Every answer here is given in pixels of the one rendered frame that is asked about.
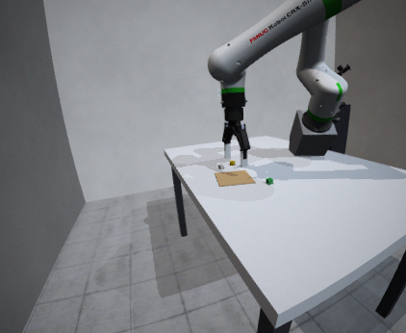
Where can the tan flat mat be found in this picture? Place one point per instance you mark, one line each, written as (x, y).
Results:
(232, 178)

